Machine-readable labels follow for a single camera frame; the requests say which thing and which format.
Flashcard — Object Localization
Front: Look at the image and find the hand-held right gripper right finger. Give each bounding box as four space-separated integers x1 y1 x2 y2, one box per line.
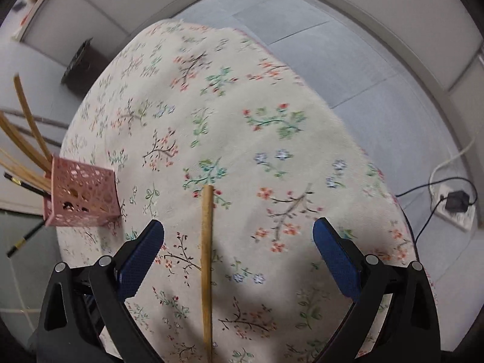
312 217 441 363

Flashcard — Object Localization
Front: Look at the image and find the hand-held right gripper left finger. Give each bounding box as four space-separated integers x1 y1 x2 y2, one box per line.
38 219 165 363

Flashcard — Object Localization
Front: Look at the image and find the light bamboo chopstick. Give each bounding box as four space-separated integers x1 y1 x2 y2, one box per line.
200 185 215 363

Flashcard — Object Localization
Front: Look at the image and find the pink perforated chopstick holder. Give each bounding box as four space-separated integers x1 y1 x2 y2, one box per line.
43 156 122 228

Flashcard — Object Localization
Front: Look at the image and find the bunch of wooden chopsticks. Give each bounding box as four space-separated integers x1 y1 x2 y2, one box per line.
0 83 54 194

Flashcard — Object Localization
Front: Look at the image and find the white power strip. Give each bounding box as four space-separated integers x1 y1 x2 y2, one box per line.
431 183 478 232

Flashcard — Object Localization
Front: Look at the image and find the black charger adapter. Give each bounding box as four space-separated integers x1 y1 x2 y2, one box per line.
445 191 470 213

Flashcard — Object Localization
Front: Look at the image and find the floral tablecloth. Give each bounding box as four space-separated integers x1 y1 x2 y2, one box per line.
57 19 439 363

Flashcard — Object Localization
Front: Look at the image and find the dark round basket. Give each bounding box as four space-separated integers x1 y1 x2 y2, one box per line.
60 38 114 96

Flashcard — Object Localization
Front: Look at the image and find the black cable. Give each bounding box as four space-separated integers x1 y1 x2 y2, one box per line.
414 197 447 243
395 177 478 207

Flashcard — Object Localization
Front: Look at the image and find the white cable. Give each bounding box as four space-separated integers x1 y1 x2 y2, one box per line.
429 132 478 198

